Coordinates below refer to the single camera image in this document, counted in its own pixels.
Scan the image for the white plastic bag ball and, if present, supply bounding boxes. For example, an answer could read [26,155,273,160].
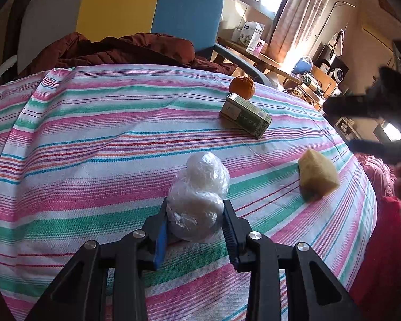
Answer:
[167,152,230,243]

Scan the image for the wooden side table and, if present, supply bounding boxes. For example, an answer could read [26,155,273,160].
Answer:
[218,37,338,109]

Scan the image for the yellow sponge on table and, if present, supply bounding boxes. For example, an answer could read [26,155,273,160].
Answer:
[298,148,340,201]

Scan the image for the beige patterned curtain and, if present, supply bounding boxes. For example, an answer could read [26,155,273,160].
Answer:
[267,0,329,63]

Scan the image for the striped pink green tablecloth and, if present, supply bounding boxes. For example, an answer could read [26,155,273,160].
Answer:
[0,64,377,320]

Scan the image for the green white small carton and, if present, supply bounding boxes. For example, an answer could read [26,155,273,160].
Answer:
[220,93,272,139]

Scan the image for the orange tangerine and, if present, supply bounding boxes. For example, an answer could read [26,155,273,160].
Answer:
[229,75,256,100]

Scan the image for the white boxes on side table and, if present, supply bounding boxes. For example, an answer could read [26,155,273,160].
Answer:
[231,22,264,53]

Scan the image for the dark red blanket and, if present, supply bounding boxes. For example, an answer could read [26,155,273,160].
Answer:
[18,32,237,78]

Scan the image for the grey yellow blue chair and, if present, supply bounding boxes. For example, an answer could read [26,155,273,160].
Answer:
[0,0,270,86]

